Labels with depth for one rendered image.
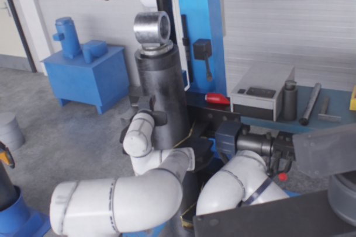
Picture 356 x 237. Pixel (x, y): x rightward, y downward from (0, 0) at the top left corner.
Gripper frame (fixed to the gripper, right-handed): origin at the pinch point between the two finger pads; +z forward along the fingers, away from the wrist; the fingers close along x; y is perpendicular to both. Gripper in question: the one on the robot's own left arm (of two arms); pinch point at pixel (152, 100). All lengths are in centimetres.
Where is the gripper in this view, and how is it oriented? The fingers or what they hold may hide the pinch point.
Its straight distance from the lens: 153.2
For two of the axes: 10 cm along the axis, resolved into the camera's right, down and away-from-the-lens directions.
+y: -9.9, 0.5, 1.5
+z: 1.1, -4.9, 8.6
